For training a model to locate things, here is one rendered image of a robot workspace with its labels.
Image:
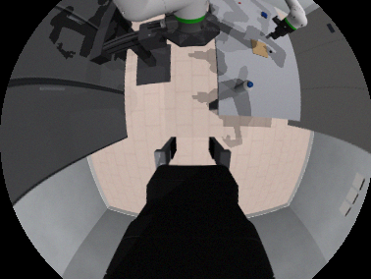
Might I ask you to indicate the grey bottle with blue cap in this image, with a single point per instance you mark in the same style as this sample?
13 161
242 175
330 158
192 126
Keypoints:
244 87

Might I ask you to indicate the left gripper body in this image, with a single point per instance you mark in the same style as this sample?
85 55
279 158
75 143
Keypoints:
281 31

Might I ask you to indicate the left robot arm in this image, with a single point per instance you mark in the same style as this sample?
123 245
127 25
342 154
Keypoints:
296 18

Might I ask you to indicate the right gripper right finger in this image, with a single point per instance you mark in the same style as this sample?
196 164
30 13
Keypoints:
219 154

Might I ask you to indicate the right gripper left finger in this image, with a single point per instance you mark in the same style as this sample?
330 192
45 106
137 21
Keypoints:
166 153

